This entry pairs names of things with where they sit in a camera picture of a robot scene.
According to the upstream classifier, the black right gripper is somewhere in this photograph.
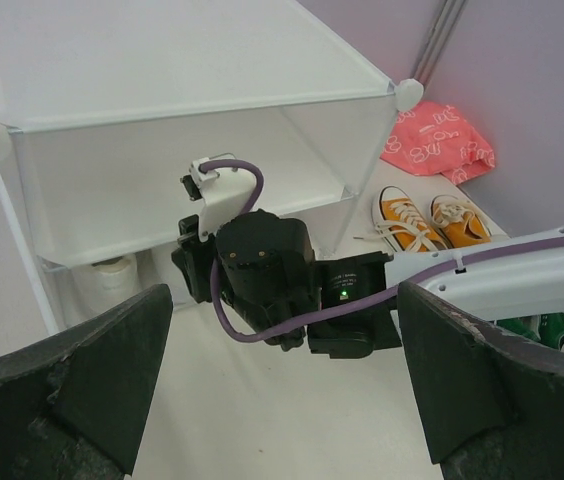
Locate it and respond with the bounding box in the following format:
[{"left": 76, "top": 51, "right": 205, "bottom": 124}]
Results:
[{"left": 171, "top": 210, "right": 318, "bottom": 333}]

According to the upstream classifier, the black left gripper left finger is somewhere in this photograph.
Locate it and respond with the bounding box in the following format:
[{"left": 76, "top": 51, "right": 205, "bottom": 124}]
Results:
[{"left": 0, "top": 284, "right": 173, "bottom": 479}]

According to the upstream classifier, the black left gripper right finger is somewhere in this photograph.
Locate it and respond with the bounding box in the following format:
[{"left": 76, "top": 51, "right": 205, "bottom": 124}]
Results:
[{"left": 397, "top": 282, "right": 564, "bottom": 479}]

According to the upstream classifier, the orange canvas sneaker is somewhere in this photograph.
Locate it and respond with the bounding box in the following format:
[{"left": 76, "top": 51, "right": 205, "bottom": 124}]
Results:
[
  {"left": 354, "top": 186, "right": 448, "bottom": 253},
  {"left": 430, "top": 195, "right": 491, "bottom": 248}
]

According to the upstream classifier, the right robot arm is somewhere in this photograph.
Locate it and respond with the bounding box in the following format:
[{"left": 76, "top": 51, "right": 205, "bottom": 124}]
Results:
[{"left": 171, "top": 210, "right": 564, "bottom": 359}]

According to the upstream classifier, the white plastic shoe cabinet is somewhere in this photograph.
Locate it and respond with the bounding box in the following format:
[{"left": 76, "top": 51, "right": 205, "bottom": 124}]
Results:
[{"left": 0, "top": 1, "right": 423, "bottom": 334}]

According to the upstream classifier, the green canvas sneaker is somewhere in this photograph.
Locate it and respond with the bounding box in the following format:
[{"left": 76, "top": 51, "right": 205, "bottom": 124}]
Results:
[{"left": 495, "top": 313, "right": 564, "bottom": 350}]

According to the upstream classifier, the pink patterned plastic bag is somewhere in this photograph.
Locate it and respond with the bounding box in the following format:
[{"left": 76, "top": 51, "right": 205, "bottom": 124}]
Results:
[{"left": 380, "top": 101, "right": 496, "bottom": 185}]

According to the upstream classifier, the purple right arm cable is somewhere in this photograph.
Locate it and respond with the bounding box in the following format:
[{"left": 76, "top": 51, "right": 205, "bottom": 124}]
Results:
[{"left": 198, "top": 159, "right": 564, "bottom": 345}]

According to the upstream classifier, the aluminium corner frame post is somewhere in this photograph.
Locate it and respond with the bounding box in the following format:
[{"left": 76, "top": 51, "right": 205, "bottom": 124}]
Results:
[{"left": 411, "top": 0, "right": 468, "bottom": 87}]

